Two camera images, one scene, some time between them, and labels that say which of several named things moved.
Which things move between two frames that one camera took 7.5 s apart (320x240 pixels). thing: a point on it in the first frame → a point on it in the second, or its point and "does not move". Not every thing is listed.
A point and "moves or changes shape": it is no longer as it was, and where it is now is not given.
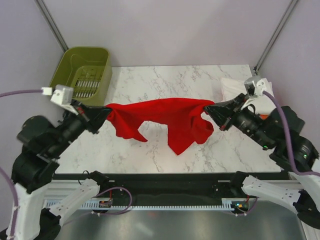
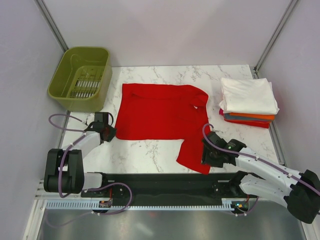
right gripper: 217,112 → 205,158
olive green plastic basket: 88,71 does not move
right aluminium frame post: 262,57 does not move
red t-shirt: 183,119 moves or changes shape
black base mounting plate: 166,189 does not move
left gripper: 94,117 → 112,134
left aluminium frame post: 51,24 does not move
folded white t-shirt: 231,88 does not move
